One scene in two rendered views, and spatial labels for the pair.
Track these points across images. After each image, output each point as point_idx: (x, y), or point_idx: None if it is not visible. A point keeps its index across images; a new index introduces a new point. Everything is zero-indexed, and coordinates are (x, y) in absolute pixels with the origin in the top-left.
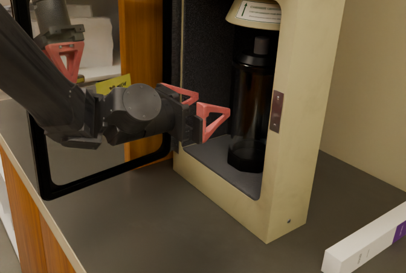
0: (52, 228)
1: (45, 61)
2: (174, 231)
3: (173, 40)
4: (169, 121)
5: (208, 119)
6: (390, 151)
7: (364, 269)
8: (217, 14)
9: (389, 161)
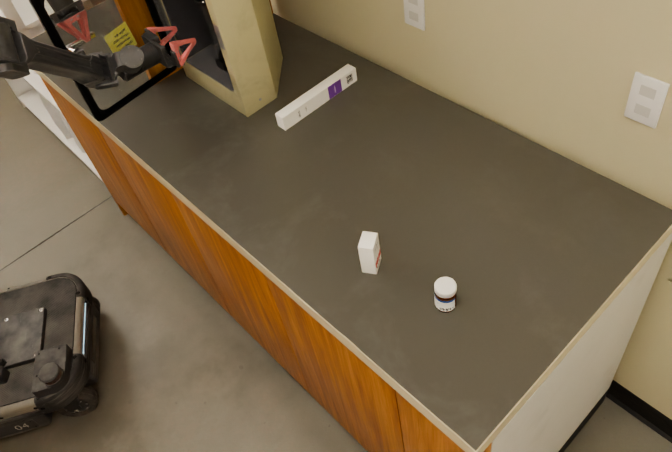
0: (111, 137)
1: (73, 56)
2: (189, 121)
3: None
4: (156, 57)
5: (199, 33)
6: (348, 24)
7: (305, 119)
8: None
9: (350, 32)
